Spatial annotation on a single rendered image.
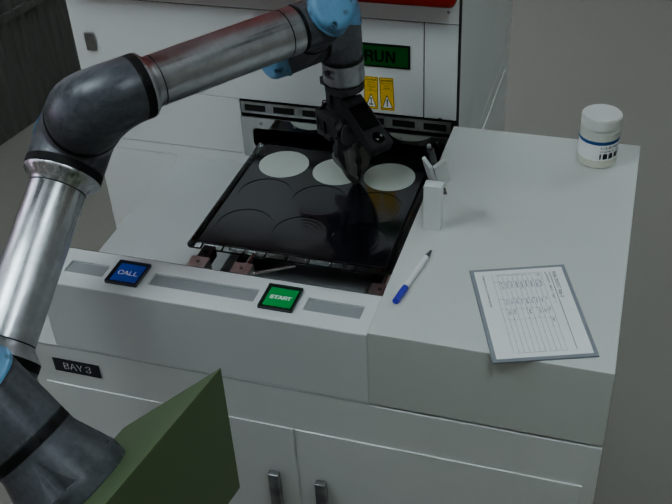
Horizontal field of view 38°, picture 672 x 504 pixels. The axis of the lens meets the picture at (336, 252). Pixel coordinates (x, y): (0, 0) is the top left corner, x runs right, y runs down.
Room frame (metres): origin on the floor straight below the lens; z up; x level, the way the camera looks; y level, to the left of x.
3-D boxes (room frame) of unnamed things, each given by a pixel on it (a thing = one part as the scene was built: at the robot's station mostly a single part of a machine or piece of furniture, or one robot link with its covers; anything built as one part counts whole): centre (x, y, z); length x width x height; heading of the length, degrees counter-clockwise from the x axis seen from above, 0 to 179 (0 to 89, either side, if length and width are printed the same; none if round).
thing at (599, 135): (1.49, -0.48, 1.01); 0.07 x 0.07 x 0.10
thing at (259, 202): (1.51, 0.03, 0.90); 0.34 x 0.34 x 0.01; 71
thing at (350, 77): (1.57, -0.03, 1.13); 0.08 x 0.08 x 0.05
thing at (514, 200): (1.29, -0.31, 0.89); 0.62 x 0.35 x 0.14; 161
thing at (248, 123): (1.72, -0.03, 0.89); 0.44 x 0.02 x 0.10; 71
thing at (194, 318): (1.19, 0.21, 0.89); 0.55 x 0.09 x 0.14; 71
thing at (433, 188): (1.33, -0.17, 1.03); 0.06 x 0.04 x 0.13; 161
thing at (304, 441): (1.39, -0.01, 0.41); 0.96 x 0.64 x 0.82; 71
